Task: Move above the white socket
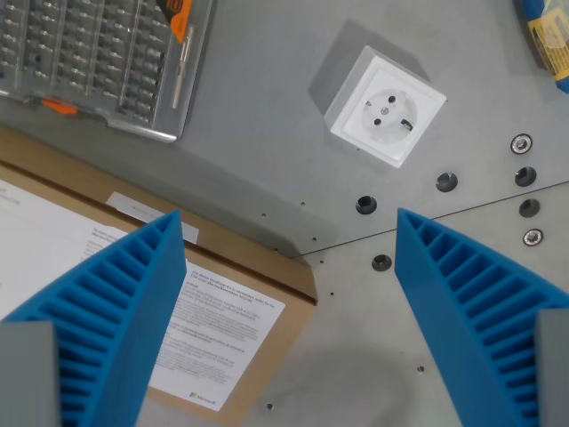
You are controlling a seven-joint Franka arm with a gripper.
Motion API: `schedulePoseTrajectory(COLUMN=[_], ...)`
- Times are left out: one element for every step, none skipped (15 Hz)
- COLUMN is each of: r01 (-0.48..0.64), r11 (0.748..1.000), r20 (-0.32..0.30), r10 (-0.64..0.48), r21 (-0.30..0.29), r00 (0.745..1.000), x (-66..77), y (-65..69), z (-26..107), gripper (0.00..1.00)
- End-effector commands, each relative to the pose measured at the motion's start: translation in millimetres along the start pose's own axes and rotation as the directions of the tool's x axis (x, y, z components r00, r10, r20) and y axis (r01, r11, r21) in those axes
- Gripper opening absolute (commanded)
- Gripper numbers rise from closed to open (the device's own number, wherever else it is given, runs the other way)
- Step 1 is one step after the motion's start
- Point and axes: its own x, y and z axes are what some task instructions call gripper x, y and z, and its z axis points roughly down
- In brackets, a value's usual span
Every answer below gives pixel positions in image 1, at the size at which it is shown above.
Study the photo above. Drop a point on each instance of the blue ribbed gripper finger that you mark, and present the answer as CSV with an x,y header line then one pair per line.
x,y
462,307
129,307

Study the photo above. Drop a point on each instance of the brown cardboard box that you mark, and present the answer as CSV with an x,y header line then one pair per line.
x,y
213,311

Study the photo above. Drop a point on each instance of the silver hex bolt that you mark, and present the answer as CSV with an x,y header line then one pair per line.
x,y
532,236
521,144

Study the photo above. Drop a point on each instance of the clear screwdriver bit set case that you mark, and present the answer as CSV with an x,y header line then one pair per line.
x,y
98,62

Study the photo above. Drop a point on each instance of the blue and yellow package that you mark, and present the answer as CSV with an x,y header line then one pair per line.
x,y
549,37

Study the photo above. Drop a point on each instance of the white wall socket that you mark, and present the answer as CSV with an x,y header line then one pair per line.
x,y
387,113

